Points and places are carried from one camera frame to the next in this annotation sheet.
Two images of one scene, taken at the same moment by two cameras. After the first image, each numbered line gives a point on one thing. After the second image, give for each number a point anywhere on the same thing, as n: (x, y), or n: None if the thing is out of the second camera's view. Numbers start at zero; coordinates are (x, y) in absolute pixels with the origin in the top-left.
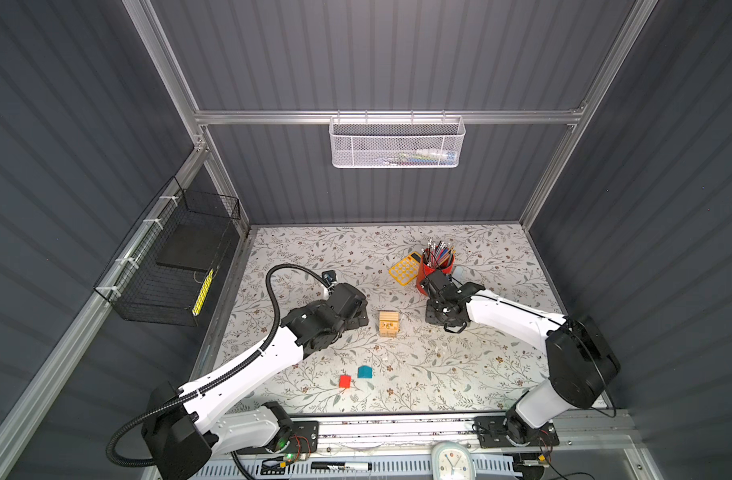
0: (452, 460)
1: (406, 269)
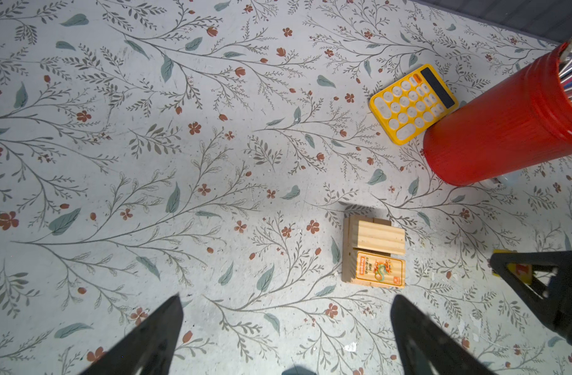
0: None
1: (408, 108)
